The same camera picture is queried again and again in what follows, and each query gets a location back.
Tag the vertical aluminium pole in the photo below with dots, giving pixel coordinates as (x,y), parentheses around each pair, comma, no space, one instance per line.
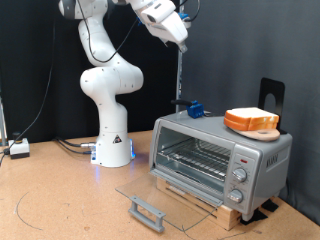
(180,76)

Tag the black foam pad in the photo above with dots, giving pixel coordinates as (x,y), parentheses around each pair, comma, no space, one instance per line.
(258,216)
(270,206)

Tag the silver oven knob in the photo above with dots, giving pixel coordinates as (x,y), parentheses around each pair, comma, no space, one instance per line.
(235,195)
(240,174)

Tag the spatula with blue grip block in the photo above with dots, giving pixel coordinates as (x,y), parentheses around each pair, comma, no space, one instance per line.
(196,110)

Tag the metal frame post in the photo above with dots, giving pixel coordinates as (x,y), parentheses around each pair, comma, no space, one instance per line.
(2,123)

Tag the silver toaster oven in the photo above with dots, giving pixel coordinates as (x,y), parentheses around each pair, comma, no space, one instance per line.
(266,160)

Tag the dark grey backdrop curtain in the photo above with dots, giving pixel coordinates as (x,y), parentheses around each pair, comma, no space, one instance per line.
(233,40)

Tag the black metal bookend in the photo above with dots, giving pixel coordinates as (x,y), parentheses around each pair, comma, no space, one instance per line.
(266,86)

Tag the slotted wooden block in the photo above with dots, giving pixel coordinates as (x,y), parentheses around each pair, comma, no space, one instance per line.
(226,218)

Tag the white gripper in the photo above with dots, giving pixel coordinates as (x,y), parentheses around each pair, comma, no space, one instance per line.
(171,30)

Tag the wrist camera on blue mount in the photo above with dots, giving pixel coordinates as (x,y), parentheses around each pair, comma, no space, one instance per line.
(139,22)

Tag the black backdrop curtain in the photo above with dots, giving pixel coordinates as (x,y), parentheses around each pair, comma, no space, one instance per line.
(33,50)

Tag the round wooden cutting board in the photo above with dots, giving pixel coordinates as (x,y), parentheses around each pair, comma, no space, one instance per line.
(253,135)

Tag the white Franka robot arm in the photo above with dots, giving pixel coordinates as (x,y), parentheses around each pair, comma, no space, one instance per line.
(110,80)

